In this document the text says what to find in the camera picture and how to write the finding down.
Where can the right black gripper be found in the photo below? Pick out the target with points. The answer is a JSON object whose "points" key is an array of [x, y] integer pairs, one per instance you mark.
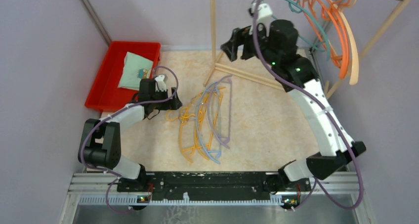
{"points": [[239, 36]]}

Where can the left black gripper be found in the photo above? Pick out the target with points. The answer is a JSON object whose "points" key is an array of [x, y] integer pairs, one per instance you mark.
{"points": [[172, 104]]}

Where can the light blue plastic hanger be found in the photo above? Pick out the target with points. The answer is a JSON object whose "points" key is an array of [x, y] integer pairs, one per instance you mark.
{"points": [[205, 132]]}

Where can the teal plastic hanger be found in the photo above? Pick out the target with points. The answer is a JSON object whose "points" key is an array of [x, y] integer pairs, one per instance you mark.
{"points": [[323, 45]]}

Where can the orange plastic hanger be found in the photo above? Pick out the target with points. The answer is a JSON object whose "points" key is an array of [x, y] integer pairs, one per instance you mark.
{"points": [[331, 11], [329, 14]]}

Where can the beige plastic hanger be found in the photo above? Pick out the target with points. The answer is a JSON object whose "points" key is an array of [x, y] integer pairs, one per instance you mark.
{"points": [[353, 69]]}

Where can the lilac plastic hanger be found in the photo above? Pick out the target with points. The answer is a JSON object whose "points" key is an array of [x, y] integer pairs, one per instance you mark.
{"points": [[215, 122]]}

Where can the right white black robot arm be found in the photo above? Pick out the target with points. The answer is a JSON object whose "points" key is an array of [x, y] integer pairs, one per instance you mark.
{"points": [[275, 46]]}

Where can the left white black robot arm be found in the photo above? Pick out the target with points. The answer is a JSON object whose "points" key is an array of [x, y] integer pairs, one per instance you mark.
{"points": [[100, 146]]}

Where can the wooden clothes rack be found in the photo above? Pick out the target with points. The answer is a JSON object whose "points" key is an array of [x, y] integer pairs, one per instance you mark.
{"points": [[269, 82]]}

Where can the light green folded cloth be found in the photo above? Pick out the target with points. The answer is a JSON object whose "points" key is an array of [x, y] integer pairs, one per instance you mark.
{"points": [[135, 69]]}

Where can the red plastic tray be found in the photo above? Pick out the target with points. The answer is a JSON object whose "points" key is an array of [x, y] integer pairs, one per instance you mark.
{"points": [[104, 95]]}

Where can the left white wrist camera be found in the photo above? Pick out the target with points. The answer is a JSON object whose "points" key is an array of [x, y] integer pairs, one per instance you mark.
{"points": [[160, 82]]}

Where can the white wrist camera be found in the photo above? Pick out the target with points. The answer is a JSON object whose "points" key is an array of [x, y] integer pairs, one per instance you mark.
{"points": [[160, 82], [264, 16]]}

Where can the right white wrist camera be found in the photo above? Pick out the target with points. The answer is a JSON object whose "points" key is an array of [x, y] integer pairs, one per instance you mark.
{"points": [[264, 16]]}

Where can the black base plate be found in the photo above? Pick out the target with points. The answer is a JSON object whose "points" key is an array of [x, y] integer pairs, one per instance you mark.
{"points": [[212, 186]]}

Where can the aluminium frame rail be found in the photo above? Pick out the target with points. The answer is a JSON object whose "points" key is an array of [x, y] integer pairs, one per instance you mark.
{"points": [[101, 189]]}

